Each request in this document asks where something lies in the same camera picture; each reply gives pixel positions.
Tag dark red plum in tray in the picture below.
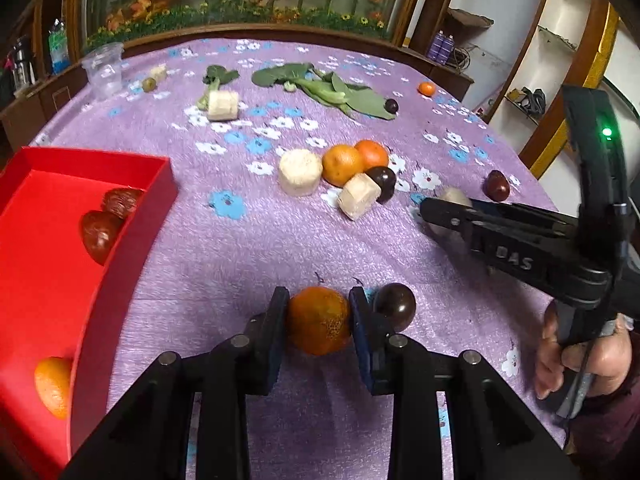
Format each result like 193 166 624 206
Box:
80 210 124 266

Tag small banana piece far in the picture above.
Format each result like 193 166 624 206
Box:
150 64 167 82

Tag dark plum near gripper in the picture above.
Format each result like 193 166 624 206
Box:
373 283 416 333

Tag red plum right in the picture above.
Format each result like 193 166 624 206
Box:
483 170 511 203

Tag small green leaf vegetable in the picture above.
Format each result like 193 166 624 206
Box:
196 65 240 110

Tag person's right hand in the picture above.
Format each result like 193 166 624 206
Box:
534 304 632 400

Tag small banana chunk centre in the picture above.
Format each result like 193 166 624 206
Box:
337 174 382 221

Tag purple floral tablecloth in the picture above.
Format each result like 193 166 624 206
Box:
29 38 569 480

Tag dark grape by leaves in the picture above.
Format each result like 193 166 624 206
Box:
384 99 399 114

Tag red date in tray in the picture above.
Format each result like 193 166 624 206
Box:
101 188 144 220

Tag red tray box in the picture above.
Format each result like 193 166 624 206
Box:
1 148 178 479

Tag purple spray cans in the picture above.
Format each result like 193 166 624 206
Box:
427 30 454 65

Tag large banana chunk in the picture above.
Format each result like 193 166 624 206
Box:
278 148 323 197

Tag large green leaf vegetable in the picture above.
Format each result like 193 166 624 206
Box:
252 63 397 120

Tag water bottle blue label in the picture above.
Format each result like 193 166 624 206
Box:
48 18 70 75

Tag dark plum centre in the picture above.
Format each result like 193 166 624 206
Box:
366 166 397 204

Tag clear plastic cup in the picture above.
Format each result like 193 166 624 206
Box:
81 42 124 101

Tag banana chunk far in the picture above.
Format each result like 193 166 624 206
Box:
207 90 240 122

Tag green olive fruit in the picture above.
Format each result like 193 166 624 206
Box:
141 77 157 92

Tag small orange far right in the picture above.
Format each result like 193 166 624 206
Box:
418 81 437 98

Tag orange tangerine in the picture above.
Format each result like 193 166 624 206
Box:
322 144 364 188
354 140 388 170
286 286 352 356

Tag orange in tray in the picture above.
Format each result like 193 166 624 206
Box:
35 356 73 419

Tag banana chunk under right gripper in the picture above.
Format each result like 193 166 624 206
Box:
428 186 472 237

